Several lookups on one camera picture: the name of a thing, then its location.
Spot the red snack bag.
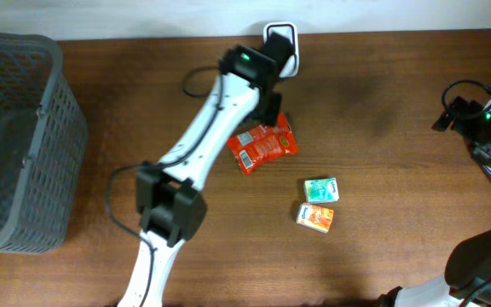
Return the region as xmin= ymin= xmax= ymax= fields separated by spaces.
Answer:
xmin=227 ymin=113 xmax=300 ymax=176

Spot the green tissue pack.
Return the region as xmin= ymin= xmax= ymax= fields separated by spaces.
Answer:
xmin=303 ymin=177 xmax=339 ymax=204

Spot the orange tissue pack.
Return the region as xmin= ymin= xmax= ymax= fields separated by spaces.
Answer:
xmin=296 ymin=203 xmax=334 ymax=234

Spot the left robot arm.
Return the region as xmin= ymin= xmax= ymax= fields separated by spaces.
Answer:
xmin=119 ymin=29 xmax=299 ymax=306

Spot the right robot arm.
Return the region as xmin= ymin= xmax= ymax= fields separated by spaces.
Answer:
xmin=375 ymin=84 xmax=491 ymax=307

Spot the grey plastic mesh basket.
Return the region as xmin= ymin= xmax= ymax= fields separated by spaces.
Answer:
xmin=0 ymin=33 xmax=89 ymax=254

